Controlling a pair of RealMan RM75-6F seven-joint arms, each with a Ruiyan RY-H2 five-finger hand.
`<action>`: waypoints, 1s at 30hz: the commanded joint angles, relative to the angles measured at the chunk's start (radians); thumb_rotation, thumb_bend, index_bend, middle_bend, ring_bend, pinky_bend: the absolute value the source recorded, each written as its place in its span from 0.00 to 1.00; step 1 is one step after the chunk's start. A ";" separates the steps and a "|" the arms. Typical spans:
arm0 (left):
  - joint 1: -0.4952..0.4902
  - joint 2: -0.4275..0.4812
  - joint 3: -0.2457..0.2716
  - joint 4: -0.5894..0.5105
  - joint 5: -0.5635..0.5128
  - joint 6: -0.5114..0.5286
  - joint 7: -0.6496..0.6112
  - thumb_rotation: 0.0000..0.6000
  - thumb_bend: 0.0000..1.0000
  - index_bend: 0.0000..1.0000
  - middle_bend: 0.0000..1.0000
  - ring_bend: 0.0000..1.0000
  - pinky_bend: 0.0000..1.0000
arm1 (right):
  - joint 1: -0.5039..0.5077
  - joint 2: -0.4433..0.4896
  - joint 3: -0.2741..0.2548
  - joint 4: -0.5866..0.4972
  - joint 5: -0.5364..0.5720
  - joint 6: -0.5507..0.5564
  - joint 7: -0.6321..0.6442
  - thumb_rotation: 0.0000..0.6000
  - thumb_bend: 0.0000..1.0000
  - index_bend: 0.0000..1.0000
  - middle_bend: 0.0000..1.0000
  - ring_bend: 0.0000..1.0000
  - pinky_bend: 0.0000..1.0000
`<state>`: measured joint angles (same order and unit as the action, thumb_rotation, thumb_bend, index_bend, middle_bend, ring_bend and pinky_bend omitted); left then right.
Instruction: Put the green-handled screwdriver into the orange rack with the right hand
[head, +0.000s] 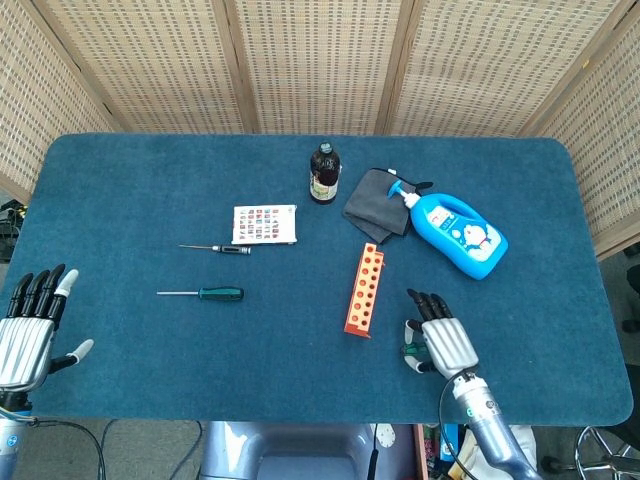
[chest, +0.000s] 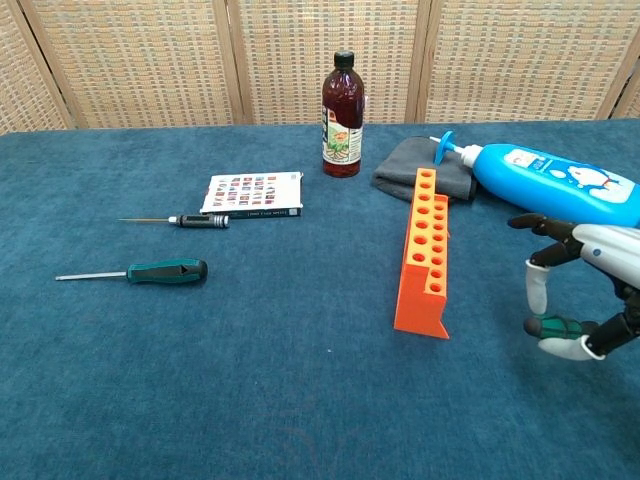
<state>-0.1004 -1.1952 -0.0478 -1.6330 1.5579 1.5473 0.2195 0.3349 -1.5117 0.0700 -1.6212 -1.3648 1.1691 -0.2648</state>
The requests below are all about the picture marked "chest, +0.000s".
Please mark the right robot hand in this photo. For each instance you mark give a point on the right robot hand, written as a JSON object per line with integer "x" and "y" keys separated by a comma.
{"x": 610, "y": 250}

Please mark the small green-black screwdriver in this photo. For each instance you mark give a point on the small green-black screwdriver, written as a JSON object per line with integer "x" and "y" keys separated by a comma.
{"x": 557, "y": 326}

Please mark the black precision screwdriver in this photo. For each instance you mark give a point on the black precision screwdriver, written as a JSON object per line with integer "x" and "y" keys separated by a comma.
{"x": 200, "y": 221}

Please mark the large green-black screwdriver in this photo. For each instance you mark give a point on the large green-black screwdriver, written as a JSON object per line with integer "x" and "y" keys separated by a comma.
{"x": 165, "y": 272}

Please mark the blue detergent pump bottle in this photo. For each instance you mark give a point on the blue detergent pump bottle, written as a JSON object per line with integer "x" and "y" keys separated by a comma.
{"x": 540, "y": 180}

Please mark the orange tool rack with holes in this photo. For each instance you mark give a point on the orange tool rack with holes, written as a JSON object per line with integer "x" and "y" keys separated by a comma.
{"x": 415, "y": 290}

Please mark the grey folded cloth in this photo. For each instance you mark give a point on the grey folded cloth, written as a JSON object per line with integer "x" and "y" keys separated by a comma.
{"x": 400, "y": 172}

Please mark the dark brown labelled bottle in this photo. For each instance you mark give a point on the dark brown labelled bottle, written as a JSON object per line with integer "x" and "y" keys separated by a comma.
{"x": 342, "y": 110}

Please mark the white book with picture grid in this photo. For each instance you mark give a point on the white book with picture grid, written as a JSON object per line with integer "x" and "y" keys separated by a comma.
{"x": 250, "y": 192}

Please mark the blue carpet table cover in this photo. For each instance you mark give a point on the blue carpet table cover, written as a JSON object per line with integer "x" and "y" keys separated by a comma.
{"x": 250, "y": 375}

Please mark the woven bamboo folding screen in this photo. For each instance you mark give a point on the woven bamboo folding screen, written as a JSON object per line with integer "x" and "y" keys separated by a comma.
{"x": 150, "y": 60}

